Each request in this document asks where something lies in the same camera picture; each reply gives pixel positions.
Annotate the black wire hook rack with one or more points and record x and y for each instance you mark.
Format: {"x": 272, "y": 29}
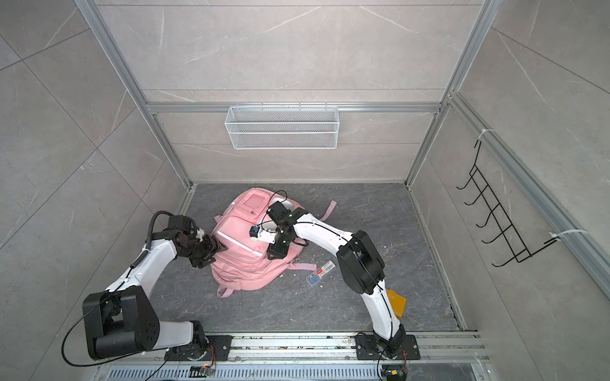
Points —
{"x": 498, "y": 217}

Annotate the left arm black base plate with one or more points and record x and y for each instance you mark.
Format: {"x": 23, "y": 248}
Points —
{"x": 215, "y": 347}

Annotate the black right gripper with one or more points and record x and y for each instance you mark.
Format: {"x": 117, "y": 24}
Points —
{"x": 277, "y": 252}

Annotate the white wire mesh basket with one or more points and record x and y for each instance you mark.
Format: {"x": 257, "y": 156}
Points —
{"x": 283, "y": 127}

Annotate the pink student backpack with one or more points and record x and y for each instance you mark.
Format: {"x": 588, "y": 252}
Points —
{"x": 244, "y": 265}

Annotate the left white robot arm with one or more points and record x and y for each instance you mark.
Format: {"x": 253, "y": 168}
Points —
{"x": 121, "y": 320}

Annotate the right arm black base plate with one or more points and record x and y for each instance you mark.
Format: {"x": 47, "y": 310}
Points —
{"x": 402, "y": 346}

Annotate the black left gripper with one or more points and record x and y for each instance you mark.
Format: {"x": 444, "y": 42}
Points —
{"x": 213, "y": 247}

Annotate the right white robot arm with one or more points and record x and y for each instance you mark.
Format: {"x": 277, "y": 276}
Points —
{"x": 358, "y": 260}

